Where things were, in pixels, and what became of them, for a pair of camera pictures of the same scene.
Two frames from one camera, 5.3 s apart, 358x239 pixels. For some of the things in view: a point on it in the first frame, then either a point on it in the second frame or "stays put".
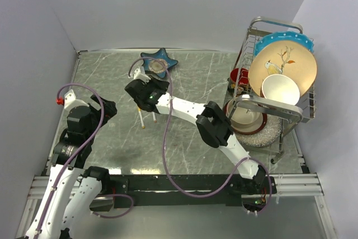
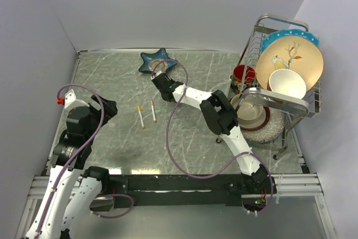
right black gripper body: [153, 84] -> [171, 81]
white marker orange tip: [154, 118] stays put
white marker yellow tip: [141, 117] stays put
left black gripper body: [108, 112] stays put
